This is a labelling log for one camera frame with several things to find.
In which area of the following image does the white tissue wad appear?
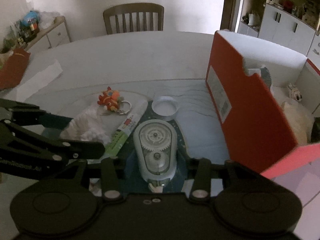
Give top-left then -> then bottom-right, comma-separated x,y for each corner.
60,105 -> 111,145

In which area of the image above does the white correction tape dispenser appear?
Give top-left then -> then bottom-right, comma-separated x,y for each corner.
133,119 -> 177,193

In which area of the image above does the orange fish plush keychain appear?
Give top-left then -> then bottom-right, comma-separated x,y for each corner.
97,86 -> 132,115

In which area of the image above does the white green tube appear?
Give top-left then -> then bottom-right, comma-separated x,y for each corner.
88,99 -> 148,164

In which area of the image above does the white paper sheet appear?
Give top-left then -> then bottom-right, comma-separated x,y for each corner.
16,60 -> 63,102

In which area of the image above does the red paper bag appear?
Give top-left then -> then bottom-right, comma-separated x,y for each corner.
0,48 -> 30,90

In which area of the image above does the blue patterned table mat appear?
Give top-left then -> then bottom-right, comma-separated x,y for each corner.
87,80 -> 231,198

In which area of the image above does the round white metal lid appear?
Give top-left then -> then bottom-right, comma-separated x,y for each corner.
151,96 -> 179,121

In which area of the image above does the white sideboard cabinet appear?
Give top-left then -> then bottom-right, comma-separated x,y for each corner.
16,16 -> 71,54

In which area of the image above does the white plush toy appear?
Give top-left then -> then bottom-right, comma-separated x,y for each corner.
281,83 -> 315,146

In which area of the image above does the red cardboard shoe box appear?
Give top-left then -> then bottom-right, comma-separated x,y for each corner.
206,30 -> 319,178

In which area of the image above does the dark wooden dining chair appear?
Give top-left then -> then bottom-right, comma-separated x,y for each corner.
103,3 -> 164,35

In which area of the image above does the white wardrobe cabinet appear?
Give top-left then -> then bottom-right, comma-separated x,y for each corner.
236,0 -> 319,65

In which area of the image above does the dark wooden door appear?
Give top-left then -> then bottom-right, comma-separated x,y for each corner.
220,0 -> 236,30

